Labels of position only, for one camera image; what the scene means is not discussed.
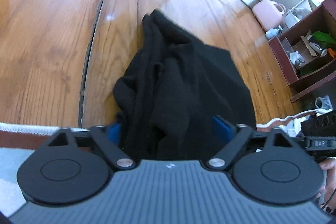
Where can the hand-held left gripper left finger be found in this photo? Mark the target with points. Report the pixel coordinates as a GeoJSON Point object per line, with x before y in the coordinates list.
{"type": "Point", "coordinates": [114, 132]}

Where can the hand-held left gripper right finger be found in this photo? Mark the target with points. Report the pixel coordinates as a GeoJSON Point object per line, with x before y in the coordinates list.
{"type": "Point", "coordinates": [221, 127]}

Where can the black garment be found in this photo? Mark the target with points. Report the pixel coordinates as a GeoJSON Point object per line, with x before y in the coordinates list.
{"type": "Point", "coordinates": [183, 77]}

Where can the person's right hand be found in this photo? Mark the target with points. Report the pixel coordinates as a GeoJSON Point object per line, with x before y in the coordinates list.
{"type": "Point", "coordinates": [330, 165]}

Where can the white plastic bag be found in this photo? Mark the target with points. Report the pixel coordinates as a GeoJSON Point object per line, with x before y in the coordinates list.
{"type": "Point", "coordinates": [323, 103]}

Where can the crumpled clear wrapper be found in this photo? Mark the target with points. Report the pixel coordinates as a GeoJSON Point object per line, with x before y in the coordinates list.
{"type": "Point", "coordinates": [295, 58]}

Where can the torn cardboard piece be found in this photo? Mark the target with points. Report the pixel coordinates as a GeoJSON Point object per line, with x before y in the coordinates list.
{"type": "Point", "coordinates": [309, 43]}

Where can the dark wooden shelf unit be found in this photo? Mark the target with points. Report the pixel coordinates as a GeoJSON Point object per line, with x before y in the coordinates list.
{"type": "Point", "coordinates": [278, 50]}

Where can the green plastic bag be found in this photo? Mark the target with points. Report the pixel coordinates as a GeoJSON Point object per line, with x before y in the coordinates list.
{"type": "Point", "coordinates": [324, 39]}

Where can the white pump bottle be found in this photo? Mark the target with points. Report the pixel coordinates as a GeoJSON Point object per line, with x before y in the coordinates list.
{"type": "Point", "coordinates": [273, 33]}

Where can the striped rug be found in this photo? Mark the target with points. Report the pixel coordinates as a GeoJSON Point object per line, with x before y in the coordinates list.
{"type": "Point", "coordinates": [10, 161]}

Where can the white container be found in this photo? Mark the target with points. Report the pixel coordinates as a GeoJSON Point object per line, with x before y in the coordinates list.
{"type": "Point", "coordinates": [296, 18]}

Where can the pink container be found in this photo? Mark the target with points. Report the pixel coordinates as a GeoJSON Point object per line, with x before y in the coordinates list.
{"type": "Point", "coordinates": [267, 15]}

